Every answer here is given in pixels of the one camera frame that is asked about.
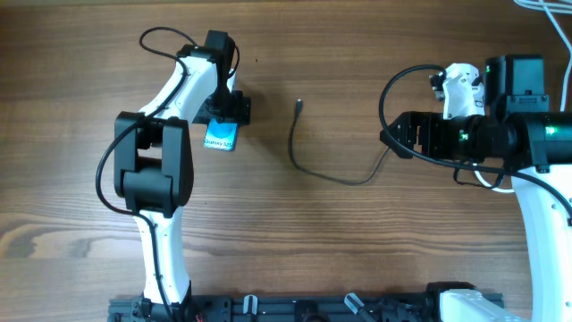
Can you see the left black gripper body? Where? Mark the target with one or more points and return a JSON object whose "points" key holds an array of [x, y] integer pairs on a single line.
{"points": [[226, 107]]}

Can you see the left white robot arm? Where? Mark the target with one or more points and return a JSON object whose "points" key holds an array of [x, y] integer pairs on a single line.
{"points": [[154, 174]]}

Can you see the blue screen smartphone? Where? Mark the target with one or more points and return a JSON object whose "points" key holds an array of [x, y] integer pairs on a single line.
{"points": [[221, 136]]}

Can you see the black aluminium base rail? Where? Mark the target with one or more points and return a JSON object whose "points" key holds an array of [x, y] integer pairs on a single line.
{"points": [[392, 307]]}

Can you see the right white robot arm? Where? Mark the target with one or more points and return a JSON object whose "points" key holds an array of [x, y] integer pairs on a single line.
{"points": [[503, 112]]}

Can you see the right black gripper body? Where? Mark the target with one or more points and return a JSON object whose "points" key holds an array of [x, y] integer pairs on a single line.
{"points": [[442, 139]]}

